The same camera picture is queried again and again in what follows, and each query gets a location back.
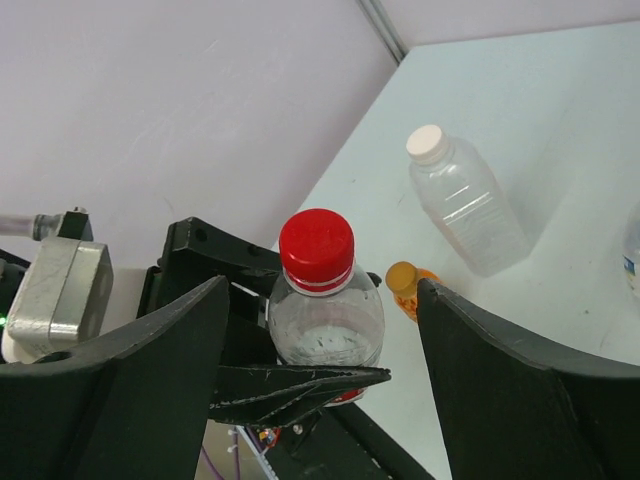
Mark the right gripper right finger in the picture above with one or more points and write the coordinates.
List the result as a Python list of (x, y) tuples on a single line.
[(513, 404)]

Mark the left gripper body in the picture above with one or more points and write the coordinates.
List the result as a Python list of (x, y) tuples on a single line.
[(246, 340)]

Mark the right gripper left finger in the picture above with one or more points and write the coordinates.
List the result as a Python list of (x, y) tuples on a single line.
[(130, 404)]

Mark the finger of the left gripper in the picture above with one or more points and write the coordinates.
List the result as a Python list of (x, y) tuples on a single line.
[(196, 248), (295, 387)]

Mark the clear bottle red label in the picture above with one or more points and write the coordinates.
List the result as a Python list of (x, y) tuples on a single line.
[(339, 323)]

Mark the red bottle cap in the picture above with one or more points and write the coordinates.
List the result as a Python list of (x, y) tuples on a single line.
[(317, 246)]

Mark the water bottle blue cap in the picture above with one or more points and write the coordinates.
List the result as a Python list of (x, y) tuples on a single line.
[(631, 245)]

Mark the small orange bottle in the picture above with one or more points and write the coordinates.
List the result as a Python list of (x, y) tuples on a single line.
[(402, 279)]

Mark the square bottle white cap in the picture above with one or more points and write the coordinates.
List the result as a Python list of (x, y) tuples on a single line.
[(460, 194)]

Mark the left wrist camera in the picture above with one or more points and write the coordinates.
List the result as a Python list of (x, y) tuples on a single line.
[(59, 299)]

